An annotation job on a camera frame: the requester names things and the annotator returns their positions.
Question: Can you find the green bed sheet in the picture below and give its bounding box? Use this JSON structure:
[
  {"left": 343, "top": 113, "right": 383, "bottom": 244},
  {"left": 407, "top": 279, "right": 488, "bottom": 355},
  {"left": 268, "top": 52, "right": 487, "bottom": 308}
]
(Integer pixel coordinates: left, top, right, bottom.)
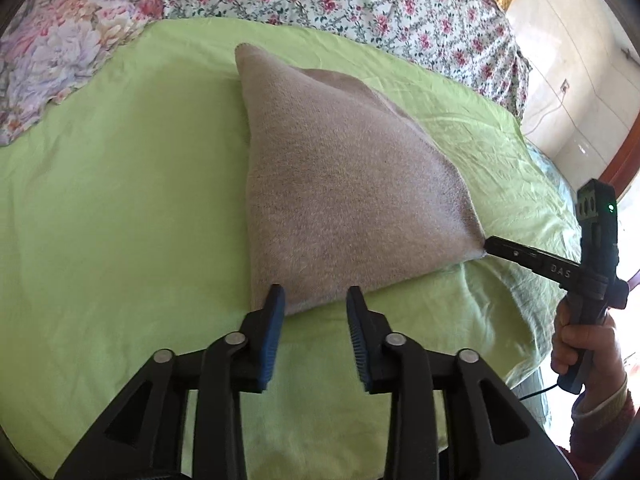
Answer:
[{"left": 0, "top": 16, "right": 583, "bottom": 480}]

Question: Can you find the beige knit sweater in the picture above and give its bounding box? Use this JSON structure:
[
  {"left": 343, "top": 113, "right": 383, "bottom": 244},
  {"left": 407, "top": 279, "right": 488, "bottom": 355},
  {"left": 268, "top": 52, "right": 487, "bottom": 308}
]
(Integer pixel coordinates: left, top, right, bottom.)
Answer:
[{"left": 234, "top": 42, "right": 487, "bottom": 317}]

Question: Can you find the rose print floral quilt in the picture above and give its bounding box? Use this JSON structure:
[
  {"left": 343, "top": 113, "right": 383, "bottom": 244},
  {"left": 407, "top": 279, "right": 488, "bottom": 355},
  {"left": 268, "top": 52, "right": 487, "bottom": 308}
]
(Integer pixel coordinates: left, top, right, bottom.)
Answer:
[{"left": 92, "top": 0, "right": 534, "bottom": 122}]

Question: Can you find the light blue sheet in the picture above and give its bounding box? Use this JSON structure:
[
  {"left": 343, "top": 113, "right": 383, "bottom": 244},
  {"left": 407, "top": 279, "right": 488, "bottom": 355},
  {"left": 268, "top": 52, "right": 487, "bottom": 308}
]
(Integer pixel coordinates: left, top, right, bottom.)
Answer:
[{"left": 510, "top": 140, "right": 583, "bottom": 441}]

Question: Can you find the person's right forearm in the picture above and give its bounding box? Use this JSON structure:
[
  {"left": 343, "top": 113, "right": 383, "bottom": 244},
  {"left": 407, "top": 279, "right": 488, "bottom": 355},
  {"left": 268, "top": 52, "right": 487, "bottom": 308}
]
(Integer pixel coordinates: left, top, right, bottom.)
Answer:
[{"left": 557, "top": 372, "right": 637, "bottom": 480}]

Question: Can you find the person's right hand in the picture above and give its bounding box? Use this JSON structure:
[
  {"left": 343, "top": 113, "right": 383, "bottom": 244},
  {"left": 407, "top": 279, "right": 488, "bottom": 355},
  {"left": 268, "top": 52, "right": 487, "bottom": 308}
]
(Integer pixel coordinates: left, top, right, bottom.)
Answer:
[{"left": 550, "top": 304, "right": 629, "bottom": 407}]

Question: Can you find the pastel floral pillow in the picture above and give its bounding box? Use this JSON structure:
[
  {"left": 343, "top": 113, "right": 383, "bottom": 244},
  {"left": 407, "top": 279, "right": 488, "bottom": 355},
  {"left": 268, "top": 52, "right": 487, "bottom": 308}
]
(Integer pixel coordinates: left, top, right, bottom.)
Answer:
[{"left": 0, "top": 0, "right": 167, "bottom": 147}]

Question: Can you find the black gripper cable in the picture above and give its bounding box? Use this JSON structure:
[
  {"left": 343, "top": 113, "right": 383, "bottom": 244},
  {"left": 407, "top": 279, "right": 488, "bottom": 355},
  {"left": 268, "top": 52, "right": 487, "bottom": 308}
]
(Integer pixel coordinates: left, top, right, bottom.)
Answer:
[{"left": 517, "top": 382, "right": 560, "bottom": 402}]

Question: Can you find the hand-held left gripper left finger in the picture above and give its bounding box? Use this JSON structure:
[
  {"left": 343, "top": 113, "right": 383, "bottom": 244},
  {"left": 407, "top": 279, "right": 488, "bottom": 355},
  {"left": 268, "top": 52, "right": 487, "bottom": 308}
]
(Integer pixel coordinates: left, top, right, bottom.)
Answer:
[{"left": 54, "top": 284, "right": 287, "bottom": 480}]

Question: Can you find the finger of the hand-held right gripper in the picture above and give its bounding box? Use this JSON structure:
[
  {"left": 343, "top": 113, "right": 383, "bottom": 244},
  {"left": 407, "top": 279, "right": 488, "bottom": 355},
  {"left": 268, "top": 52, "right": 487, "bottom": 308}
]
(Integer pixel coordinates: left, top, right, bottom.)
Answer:
[{"left": 483, "top": 235, "right": 585, "bottom": 279}]

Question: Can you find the white wall cable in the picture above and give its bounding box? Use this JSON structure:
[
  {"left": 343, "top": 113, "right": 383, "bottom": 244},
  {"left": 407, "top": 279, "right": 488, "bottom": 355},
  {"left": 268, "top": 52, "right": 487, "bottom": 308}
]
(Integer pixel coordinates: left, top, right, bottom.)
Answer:
[{"left": 521, "top": 87, "right": 568, "bottom": 137}]

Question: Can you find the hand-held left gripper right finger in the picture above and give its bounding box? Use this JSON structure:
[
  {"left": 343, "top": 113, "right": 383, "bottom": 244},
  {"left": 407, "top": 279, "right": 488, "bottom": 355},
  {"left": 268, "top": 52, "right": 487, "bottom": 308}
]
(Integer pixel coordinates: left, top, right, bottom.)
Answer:
[{"left": 346, "top": 286, "right": 577, "bottom": 480}]

